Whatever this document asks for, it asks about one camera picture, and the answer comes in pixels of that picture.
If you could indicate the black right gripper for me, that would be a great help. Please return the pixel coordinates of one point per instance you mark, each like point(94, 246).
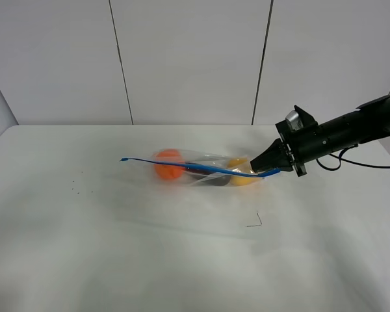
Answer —
point(293, 146)

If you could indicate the clear zip bag blue seal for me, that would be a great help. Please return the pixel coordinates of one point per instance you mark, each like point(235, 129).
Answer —
point(184, 167)

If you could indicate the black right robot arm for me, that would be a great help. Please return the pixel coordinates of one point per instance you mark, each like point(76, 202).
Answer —
point(370, 121)

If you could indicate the yellow pear fruit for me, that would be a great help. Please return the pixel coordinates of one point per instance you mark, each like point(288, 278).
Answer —
point(240, 165)

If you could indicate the dark purple eggplant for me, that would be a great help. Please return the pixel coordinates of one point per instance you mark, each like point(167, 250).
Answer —
point(200, 174)

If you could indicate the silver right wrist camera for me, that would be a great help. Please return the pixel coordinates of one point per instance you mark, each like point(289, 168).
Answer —
point(298, 120)

